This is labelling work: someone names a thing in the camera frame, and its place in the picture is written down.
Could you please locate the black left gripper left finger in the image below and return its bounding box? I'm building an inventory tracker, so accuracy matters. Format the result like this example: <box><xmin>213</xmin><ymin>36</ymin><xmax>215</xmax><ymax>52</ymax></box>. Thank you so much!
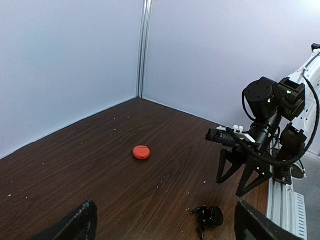
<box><xmin>30</xmin><ymin>200</ymin><xmax>97</xmax><ymax>240</ymax></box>

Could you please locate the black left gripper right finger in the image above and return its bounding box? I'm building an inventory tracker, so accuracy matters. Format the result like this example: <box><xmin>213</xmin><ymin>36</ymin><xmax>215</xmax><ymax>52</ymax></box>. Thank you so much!
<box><xmin>235</xmin><ymin>200</ymin><xmax>307</xmax><ymax>240</ymax></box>

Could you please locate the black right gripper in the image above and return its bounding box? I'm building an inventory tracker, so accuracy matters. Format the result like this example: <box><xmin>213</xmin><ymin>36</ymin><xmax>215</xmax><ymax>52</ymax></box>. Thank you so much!
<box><xmin>216</xmin><ymin>143</ymin><xmax>272</xmax><ymax>197</ymax></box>

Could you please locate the small black clip object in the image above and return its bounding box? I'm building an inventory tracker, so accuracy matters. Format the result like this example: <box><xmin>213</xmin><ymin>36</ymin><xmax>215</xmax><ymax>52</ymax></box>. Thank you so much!
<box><xmin>197</xmin><ymin>206</ymin><xmax>224</xmax><ymax>227</ymax></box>

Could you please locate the orange earbud charging case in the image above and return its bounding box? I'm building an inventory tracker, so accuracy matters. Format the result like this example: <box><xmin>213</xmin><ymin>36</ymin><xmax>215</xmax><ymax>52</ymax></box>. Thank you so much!
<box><xmin>132</xmin><ymin>145</ymin><xmax>151</xmax><ymax>160</ymax></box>

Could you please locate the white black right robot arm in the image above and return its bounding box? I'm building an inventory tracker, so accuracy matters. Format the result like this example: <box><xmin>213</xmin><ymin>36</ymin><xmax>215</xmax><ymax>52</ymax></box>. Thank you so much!
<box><xmin>206</xmin><ymin>43</ymin><xmax>320</xmax><ymax>197</ymax></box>

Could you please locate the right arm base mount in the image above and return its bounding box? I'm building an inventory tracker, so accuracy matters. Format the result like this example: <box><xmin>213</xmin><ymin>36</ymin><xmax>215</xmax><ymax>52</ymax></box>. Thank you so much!
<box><xmin>272</xmin><ymin>146</ymin><xmax>294</xmax><ymax>186</ymax></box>

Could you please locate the aluminium front rail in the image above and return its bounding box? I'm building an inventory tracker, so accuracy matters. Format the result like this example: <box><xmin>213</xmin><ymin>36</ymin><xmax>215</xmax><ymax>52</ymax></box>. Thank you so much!
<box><xmin>266</xmin><ymin>179</ymin><xmax>308</xmax><ymax>240</ymax></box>

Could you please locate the right aluminium corner post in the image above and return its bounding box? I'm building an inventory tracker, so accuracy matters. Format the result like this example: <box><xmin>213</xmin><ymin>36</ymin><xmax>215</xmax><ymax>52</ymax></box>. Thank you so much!
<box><xmin>136</xmin><ymin>0</ymin><xmax>153</xmax><ymax>99</ymax></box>

